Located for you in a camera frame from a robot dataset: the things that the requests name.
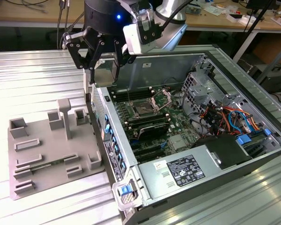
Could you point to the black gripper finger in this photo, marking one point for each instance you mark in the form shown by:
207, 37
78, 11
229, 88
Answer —
117, 54
71, 45

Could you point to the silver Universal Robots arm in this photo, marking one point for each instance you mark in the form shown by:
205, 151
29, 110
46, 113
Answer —
178, 35

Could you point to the black RAM slot bank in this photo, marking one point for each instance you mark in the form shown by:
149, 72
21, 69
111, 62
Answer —
131, 93
147, 118

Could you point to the CPU socket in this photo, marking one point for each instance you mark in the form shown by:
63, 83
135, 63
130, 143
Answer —
142, 108

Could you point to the black expansion slot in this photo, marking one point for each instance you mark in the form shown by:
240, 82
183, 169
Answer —
151, 156
147, 148

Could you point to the open PC case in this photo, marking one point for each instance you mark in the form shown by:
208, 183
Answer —
154, 70

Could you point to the black expansion card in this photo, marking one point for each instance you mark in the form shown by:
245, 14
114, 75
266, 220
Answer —
154, 131

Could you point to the silver drive cage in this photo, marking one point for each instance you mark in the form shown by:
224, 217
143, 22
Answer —
196, 90

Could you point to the small green circuit board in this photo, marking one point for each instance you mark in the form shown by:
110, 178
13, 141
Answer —
193, 9

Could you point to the green motherboard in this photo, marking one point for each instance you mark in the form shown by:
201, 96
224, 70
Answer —
178, 126

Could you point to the grey parts rack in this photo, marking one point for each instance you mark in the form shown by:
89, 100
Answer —
49, 140

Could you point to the silver chipset heatsink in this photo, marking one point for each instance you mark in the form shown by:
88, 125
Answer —
179, 141

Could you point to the green RAM stick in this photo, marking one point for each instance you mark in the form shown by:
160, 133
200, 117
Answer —
49, 163

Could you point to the white box with black inset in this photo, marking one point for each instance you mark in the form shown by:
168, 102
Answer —
244, 20

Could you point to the silver power supply unit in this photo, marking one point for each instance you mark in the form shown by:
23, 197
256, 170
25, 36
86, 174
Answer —
154, 182

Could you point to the blue case latch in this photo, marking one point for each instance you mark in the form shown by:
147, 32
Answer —
127, 190

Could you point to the black fan shroud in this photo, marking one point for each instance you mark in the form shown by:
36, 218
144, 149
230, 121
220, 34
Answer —
224, 145

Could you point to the black monitor stand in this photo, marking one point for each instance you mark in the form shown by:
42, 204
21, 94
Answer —
255, 4

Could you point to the black box under desk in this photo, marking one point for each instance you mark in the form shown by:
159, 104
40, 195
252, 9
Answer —
276, 82

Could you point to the small blue clip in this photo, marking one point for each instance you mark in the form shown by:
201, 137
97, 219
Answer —
267, 132

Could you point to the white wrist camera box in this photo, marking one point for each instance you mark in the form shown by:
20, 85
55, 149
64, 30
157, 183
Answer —
133, 39

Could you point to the small grey taped camera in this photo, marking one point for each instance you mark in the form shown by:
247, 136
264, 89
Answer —
146, 23

